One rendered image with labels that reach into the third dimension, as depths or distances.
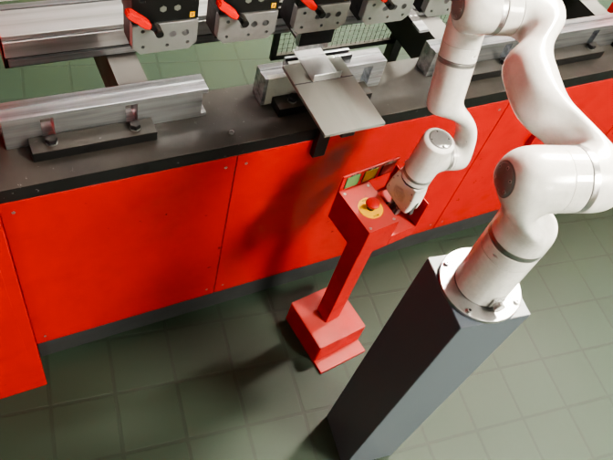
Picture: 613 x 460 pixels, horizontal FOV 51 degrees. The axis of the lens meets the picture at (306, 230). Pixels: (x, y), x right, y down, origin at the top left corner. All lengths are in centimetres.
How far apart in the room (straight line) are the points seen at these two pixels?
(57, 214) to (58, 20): 51
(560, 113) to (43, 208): 118
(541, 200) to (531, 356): 164
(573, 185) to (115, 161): 105
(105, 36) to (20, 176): 47
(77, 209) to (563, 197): 115
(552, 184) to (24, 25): 133
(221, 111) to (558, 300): 174
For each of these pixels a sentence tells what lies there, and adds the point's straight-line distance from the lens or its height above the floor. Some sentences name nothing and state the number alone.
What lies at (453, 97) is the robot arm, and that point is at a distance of 159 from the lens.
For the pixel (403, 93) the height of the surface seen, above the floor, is 87.
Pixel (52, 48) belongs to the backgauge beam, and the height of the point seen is 93.
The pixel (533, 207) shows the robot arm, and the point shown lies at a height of 136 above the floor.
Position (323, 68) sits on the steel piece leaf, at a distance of 181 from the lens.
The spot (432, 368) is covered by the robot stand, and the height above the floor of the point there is 79.
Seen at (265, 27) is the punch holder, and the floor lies 115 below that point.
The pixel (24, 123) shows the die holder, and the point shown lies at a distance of 165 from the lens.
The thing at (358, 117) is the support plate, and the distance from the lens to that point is 170.
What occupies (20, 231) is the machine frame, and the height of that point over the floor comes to 71.
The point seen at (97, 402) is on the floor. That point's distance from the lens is 228.
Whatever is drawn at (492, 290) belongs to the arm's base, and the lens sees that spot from 140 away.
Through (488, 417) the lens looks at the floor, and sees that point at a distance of 255.
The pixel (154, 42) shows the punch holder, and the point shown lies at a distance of 155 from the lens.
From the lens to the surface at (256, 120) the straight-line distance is 180.
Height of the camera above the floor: 212
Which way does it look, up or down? 52 degrees down
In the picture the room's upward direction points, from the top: 19 degrees clockwise
